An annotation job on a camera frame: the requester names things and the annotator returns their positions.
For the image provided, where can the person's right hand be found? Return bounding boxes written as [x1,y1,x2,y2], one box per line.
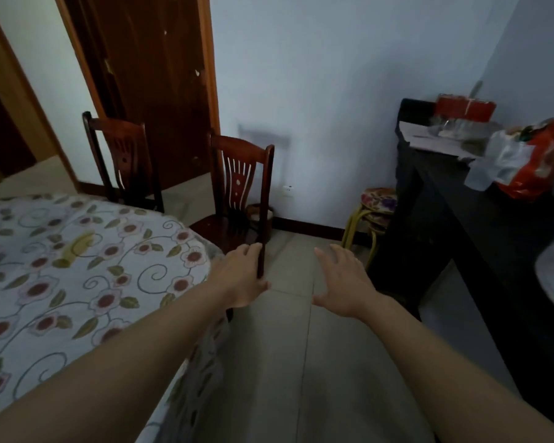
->
[311,244,380,320]

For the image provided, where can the person's left hand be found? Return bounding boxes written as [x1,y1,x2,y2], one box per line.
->
[207,243,270,309]

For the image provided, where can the person's right forearm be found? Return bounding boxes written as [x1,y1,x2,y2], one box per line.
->
[355,293,554,443]

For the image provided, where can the person's left forearm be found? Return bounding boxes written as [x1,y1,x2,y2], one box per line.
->
[0,272,234,443]

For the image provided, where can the small round waste bin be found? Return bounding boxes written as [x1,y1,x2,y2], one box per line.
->
[247,204,274,243]

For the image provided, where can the floral cushion yellow stool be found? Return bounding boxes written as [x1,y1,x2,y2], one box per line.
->
[341,187,398,249]
[361,212,391,269]

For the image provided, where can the dark wooden slatted chair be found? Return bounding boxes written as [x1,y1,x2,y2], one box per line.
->
[189,130,276,321]
[82,111,165,214]

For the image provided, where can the black sideboard cabinet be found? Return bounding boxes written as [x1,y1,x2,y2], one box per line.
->
[367,98,554,435]

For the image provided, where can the white paper sheets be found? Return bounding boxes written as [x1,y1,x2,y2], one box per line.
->
[398,121,480,160]

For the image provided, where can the floral tablecloth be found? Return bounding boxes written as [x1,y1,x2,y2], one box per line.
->
[0,194,231,443]

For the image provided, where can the brown wooden door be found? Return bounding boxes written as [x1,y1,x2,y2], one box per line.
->
[58,0,213,190]

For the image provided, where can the white plastic bag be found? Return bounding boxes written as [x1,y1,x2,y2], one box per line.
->
[464,129,537,192]

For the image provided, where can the red box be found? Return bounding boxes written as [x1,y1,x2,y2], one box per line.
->
[434,93,497,123]

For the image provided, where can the orange plastic bag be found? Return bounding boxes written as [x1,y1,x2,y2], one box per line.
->
[495,117,554,202]

